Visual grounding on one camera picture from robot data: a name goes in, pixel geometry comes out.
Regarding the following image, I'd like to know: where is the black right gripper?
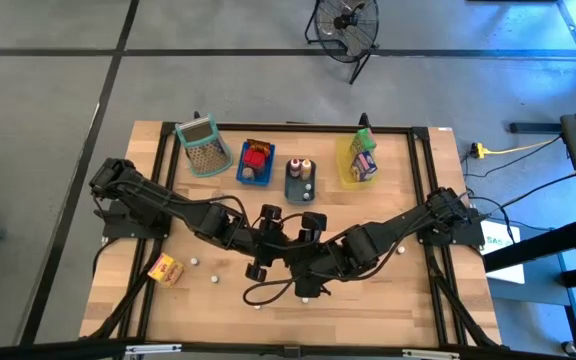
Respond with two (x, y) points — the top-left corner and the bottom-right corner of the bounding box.
(287, 229), (347, 297)

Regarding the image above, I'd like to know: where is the red plastic container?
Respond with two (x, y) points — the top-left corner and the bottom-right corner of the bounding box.
(243, 148), (268, 174)

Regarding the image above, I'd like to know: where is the blue Frosted Flakes cereal box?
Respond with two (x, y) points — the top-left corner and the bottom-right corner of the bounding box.
(350, 150), (379, 183)

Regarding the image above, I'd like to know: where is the green Apple Jacks cereal box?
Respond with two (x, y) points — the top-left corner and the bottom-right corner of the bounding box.
(350, 127), (377, 156)

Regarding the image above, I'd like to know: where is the grey plastic bin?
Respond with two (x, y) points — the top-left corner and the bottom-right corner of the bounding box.
(284, 158), (318, 205)

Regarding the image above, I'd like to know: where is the blue plastic bin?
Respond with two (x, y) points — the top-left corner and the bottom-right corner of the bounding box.
(236, 141), (277, 187)

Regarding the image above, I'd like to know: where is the yellow plastic bin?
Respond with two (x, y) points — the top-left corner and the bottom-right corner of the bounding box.
(335, 133), (378, 190)

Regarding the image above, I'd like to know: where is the orange snack packet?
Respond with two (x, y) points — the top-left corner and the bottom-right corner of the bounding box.
(246, 138), (273, 156)

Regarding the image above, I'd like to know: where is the yellow cereal box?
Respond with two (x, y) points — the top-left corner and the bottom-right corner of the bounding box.
(146, 252), (186, 288)

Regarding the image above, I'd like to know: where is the white paper sign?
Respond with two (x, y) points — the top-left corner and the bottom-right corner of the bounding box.
(480, 219), (525, 285)

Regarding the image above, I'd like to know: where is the black floor fan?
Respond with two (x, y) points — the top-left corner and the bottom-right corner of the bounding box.
(303, 0), (382, 86)

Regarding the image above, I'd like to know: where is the black floor bar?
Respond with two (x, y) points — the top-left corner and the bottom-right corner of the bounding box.
(509, 121), (565, 135)

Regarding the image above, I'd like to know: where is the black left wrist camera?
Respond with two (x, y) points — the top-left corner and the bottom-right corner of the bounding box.
(259, 203), (283, 225)

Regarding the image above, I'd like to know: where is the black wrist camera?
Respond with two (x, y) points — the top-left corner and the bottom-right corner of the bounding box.
(301, 211), (328, 232)
(259, 203), (283, 225)

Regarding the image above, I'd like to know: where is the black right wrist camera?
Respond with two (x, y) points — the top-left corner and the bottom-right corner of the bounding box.
(301, 211), (328, 232)

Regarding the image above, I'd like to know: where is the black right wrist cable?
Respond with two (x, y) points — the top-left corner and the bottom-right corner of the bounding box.
(242, 277), (297, 307)

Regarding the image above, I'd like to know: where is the silver metal bracket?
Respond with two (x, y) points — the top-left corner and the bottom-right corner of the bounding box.
(125, 343), (183, 356)
(401, 348), (462, 360)

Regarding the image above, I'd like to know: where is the yellow extension cord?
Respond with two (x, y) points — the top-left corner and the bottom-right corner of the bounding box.
(470, 134), (564, 160)

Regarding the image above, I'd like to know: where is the black floor cable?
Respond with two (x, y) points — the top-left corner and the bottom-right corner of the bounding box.
(487, 167), (576, 231)
(460, 137), (569, 179)

